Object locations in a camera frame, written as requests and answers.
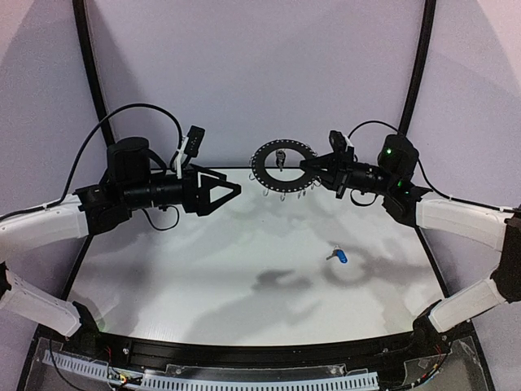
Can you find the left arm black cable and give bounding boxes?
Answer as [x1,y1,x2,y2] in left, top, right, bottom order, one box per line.
[0,103,184,231]

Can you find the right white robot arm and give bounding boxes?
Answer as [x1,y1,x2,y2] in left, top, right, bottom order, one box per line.
[300,131,520,334]

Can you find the key with black tag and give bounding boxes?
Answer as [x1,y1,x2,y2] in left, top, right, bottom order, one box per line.
[275,149,287,171]

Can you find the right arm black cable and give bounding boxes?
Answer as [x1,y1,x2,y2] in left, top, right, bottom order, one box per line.
[348,120,514,213]

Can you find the white slotted cable duct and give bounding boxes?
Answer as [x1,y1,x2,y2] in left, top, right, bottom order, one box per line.
[36,349,379,391]

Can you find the right black frame post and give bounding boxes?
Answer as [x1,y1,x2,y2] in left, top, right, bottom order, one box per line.
[398,0,437,136]

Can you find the black front aluminium rail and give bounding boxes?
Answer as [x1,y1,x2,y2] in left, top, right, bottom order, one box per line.
[97,332,420,370]

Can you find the key with blue tag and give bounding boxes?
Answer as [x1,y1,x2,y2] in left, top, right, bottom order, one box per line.
[326,245,348,264]

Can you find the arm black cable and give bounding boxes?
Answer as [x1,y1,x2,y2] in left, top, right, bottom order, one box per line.
[348,120,514,213]
[0,103,184,231]

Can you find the metal keyring disc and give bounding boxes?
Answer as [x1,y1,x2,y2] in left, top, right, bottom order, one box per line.
[248,138,317,201]

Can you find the black frame post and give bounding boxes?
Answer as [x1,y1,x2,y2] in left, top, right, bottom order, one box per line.
[72,0,108,121]
[398,0,437,136]

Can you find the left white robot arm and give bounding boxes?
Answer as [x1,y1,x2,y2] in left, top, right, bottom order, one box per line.
[1,137,241,338]

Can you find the left black frame post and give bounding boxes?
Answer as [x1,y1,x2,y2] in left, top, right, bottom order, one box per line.
[72,0,108,121]

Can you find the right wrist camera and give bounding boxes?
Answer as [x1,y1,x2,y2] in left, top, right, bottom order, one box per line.
[328,130,354,158]

